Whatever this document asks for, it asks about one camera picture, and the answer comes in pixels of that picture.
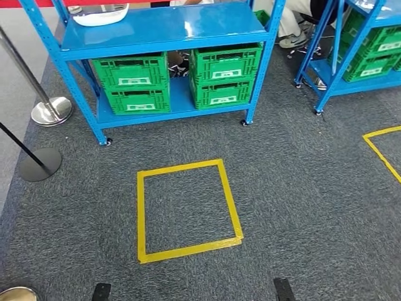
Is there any chrome office chair base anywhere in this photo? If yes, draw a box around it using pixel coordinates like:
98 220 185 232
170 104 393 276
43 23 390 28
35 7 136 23
286 24 323 59

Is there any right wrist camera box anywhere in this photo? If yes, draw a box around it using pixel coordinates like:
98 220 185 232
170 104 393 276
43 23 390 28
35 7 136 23
274 277 296 301

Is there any chrome barrier stanchion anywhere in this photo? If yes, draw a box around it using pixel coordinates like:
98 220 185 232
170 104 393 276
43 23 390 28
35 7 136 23
0 25 74 127
0 287 38 301

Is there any yellow floor tape square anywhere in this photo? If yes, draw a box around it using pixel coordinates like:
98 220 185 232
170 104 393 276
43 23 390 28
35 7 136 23
136 158 244 265
363 125 401 184

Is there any black barrier stanchion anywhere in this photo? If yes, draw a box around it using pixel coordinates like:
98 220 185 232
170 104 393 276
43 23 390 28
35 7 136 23
0 121 63 182

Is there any red barrier belt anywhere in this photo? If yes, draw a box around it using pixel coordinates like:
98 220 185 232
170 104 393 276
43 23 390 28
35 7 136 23
0 0 170 9

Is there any white curved plastic part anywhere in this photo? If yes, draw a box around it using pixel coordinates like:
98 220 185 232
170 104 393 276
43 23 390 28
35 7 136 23
72 3 130 28

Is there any blue metal shelf rack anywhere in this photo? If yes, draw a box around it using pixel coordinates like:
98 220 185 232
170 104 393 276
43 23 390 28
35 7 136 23
294 0 401 115
18 0 286 146

